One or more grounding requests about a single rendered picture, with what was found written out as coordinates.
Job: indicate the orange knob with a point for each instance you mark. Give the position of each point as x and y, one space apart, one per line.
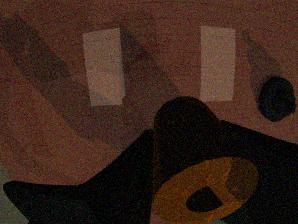
200 173

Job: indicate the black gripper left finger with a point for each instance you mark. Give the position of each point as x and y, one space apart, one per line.
121 193

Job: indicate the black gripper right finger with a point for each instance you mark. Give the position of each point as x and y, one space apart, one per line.
275 198

